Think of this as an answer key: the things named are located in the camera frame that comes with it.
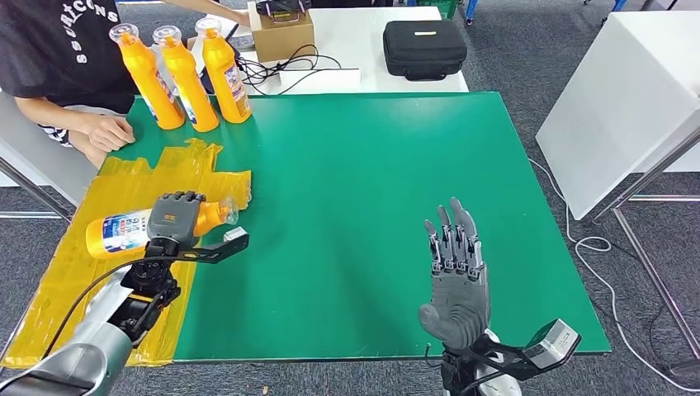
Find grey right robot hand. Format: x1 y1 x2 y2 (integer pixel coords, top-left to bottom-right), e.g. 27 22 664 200
418 197 492 351

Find person's right hand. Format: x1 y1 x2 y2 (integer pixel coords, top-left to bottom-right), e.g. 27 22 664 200
82 113 136 153

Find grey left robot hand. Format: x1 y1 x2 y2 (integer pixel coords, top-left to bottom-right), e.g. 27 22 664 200
146 191 208 250

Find orange plastic bottle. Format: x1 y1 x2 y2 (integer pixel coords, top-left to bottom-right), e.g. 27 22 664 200
152 25 220 134
85 196 240 261
194 17 253 125
108 22 186 131

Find white bench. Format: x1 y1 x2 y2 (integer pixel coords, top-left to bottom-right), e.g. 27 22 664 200
0 90 101 223

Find person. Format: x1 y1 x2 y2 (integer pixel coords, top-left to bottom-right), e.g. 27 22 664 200
0 0 252 171

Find yellow taped plastic sheet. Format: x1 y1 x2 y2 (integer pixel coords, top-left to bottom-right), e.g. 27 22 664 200
2 138 253 370

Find brown cardboard box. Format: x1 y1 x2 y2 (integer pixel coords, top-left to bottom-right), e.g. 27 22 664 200
247 0 317 63

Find white flat box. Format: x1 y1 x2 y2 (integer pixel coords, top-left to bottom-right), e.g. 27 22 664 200
277 67 362 93

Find white table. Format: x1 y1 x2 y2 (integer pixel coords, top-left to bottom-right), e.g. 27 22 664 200
536 11 700 365
173 5 470 96

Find black carrying case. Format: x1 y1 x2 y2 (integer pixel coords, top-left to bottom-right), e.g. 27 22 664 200
382 21 468 82

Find green plastic crate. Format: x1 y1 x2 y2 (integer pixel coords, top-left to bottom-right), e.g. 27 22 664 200
414 0 459 20

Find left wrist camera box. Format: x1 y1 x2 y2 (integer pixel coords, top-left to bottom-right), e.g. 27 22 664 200
177 226 250 266

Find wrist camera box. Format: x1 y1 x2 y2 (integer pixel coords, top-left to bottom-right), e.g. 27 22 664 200
475 319 582 382
177 226 250 266

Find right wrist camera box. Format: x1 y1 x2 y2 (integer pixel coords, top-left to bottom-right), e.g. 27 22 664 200
475 319 582 382

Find white floor cable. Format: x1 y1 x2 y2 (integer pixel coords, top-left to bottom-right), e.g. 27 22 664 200
527 157 700 394

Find black cables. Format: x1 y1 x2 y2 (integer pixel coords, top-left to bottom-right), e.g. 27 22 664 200
236 43 343 97

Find black device with handle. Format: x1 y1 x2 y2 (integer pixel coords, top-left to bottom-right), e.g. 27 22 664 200
254 0 324 26

